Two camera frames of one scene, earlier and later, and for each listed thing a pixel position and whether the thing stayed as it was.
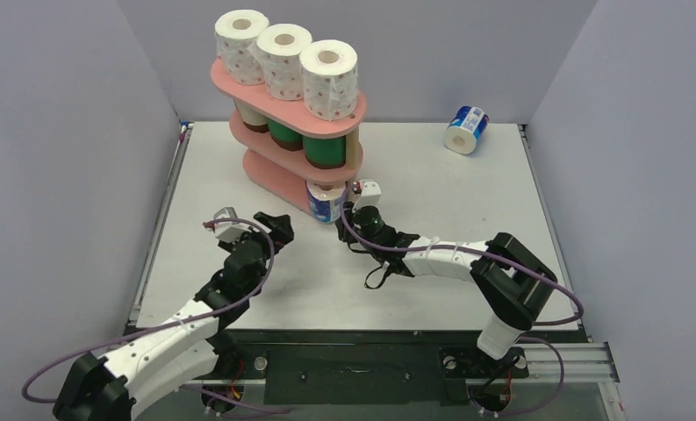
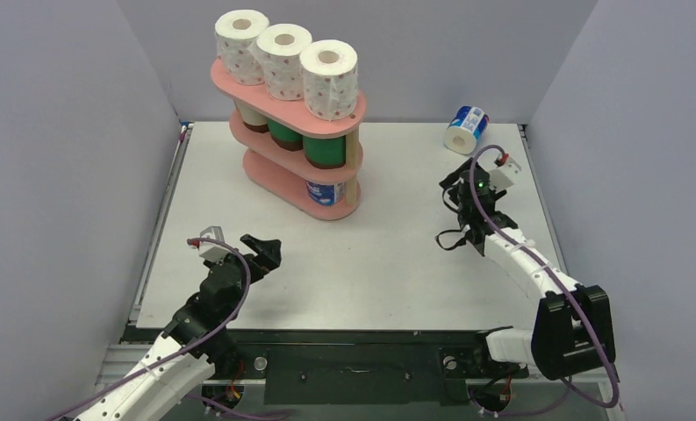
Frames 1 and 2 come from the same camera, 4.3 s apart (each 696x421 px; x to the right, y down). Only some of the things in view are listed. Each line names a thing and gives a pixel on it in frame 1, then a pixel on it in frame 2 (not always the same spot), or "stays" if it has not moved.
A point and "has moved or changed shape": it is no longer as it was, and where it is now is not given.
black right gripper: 347,215 -> 461,189
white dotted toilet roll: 281,48 stays
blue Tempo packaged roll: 325,199 has moved or changed shape
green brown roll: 326,153 stays
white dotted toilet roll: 234,32 stays
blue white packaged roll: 465,129 stays
